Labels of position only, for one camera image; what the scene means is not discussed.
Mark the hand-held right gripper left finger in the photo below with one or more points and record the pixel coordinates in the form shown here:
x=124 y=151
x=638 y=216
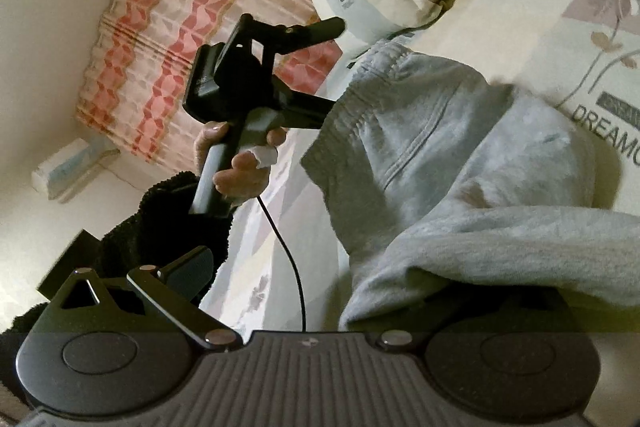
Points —
x=192 y=269

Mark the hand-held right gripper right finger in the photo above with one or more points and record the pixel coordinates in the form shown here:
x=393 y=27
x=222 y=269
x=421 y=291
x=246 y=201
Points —
x=400 y=337

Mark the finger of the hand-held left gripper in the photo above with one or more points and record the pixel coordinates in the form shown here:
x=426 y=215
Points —
x=300 y=34
x=305 y=109

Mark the gray sweatpants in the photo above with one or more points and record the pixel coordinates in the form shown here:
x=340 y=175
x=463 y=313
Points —
x=450 y=157

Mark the person's left hand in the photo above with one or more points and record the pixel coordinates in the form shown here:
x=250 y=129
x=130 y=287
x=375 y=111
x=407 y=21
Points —
x=240 y=177

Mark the patterned pink curtain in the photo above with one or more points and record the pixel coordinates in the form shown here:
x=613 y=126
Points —
x=175 y=47

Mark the white air conditioner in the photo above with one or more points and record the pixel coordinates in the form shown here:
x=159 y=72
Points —
x=70 y=167

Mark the checked bed sheet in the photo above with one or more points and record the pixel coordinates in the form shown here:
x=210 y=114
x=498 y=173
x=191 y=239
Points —
x=525 y=32

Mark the black wall television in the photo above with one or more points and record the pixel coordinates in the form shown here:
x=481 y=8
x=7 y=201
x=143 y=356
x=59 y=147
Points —
x=65 y=267

